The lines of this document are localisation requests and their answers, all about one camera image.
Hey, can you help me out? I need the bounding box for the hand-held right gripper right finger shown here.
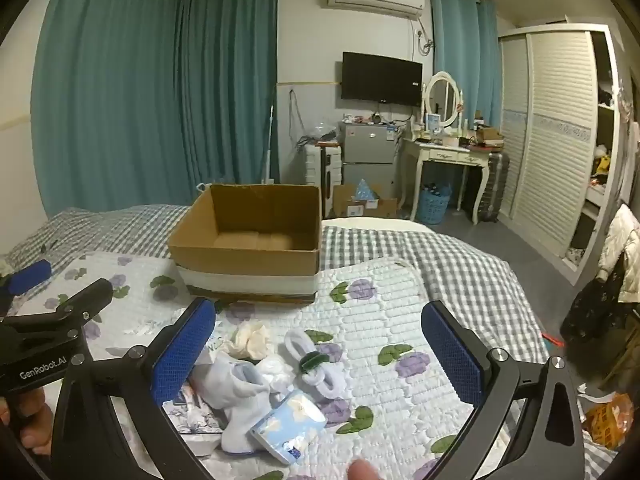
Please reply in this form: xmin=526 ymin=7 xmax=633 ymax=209
xmin=421 ymin=301 xmax=586 ymax=480

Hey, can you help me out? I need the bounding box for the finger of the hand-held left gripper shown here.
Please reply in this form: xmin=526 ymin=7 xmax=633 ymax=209
xmin=0 ymin=278 xmax=114 ymax=335
xmin=0 ymin=259 xmax=54 ymax=317

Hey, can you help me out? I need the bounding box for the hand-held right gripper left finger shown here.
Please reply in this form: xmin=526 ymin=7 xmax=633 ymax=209
xmin=50 ymin=297 xmax=218 ymax=480

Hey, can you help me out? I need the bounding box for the white bootie sock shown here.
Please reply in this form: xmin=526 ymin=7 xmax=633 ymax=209
xmin=192 ymin=352 xmax=273 ymax=456

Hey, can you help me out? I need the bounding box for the cream lace sock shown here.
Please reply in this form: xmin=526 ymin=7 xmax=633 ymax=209
xmin=222 ymin=322 xmax=273 ymax=361

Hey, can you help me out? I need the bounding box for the brown cardboard box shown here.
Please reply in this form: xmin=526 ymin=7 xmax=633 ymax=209
xmin=167 ymin=183 xmax=323 ymax=306

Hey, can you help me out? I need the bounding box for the white fuzzy sock pair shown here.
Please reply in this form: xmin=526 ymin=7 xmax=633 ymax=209
xmin=284 ymin=329 xmax=347 ymax=401

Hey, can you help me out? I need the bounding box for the person's left hand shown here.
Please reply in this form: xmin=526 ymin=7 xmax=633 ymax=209
xmin=0 ymin=389 xmax=55 ymax=456

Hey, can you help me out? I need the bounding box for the person's right hand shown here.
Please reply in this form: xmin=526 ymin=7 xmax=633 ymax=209
xmin=347 ymin=459 xmax=382 ymax=480

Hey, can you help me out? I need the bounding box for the printed flat packet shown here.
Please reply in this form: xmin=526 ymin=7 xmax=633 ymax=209
xmin=167 ymin=385 xmax=224 ymax=457

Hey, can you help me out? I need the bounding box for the floral quilted mat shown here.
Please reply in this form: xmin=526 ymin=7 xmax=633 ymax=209
xmin=0 ymin=252 xmax=548 ymax=480

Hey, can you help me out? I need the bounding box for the blue laundry basket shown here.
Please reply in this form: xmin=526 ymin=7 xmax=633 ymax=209
xmin=417 ymin=185 xmax=452 ymax=226

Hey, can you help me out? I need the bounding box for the dark floral garment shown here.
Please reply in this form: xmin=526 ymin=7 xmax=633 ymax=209
xmin=560 ymin=260 xmax=637 ymax=346

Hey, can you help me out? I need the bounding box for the orange plastic bag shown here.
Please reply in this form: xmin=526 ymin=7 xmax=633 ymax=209
xmin=582 ymin=392 xmax=636 ymax=452

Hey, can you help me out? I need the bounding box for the grey suitcase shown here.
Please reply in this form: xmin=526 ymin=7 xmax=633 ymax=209
xmin=477 ymin=150 xmax=511 ymax=225

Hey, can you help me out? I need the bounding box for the open floor cardboard box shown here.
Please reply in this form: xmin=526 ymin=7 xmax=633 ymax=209
xmin=332 ymin=184 xmax=398 ymax=219

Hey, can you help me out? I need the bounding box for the light blue plastic bag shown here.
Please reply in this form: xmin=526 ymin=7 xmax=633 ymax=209
xmin=354 ymin=179 xmax=382 ymax=203

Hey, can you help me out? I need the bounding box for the white dressing table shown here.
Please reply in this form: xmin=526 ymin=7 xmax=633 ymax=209
xmin=400 ymin=136 xmax=493 ymax=224

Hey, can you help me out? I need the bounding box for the white puffer jacket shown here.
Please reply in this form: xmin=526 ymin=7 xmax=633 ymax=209
xmin=597 ymin=204 xmax=640 ymax=304

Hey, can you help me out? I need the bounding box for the wide teal curtain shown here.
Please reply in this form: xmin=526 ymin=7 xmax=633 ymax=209
xmin=32 ymin=0 xmax=185 ymax=217

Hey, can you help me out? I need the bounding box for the black and white suitcase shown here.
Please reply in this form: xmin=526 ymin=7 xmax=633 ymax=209
xmin=320 ymin=144 xmax=344 ymax=219

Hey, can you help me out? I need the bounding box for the silver small fridge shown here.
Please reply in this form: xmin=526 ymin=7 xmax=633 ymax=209
xmin=340 ymin=121 xmax=397 ymax=206

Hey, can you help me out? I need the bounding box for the small brown box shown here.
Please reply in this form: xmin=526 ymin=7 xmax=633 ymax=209
xmin=475 ymin=125 xmax=504 ymax=149

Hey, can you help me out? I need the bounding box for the white mop pole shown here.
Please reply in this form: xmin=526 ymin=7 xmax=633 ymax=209
xmin=262 ymin=105 xmax=277 ymax=187

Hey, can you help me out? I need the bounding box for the white ribbed suitcase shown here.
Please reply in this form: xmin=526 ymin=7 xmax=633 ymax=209
xmin=303 ymin=142 xmax=328 ymax=187

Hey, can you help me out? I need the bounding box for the white louvred wardrobe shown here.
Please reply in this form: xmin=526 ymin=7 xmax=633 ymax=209
xmin=497 ymin=24 xmax=630 ymax=287

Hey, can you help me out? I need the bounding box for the white oval vanity mirror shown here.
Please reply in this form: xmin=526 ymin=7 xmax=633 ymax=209
xmin=424 ymin=71 xmax=462 ymax=131

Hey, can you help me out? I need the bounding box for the narrow teal curtain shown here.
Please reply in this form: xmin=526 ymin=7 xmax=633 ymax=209
xmin=429 ymin=0 xmax=502 ymax=142

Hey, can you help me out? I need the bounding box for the black wall television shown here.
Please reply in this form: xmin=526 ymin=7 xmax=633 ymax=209
xmin=341 ymin=51 xmax=423 ymax=107

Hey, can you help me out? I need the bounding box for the white cable with socket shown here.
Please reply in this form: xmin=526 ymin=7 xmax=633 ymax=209
xmin=414 ymin=19 xmax=435 ymax=57

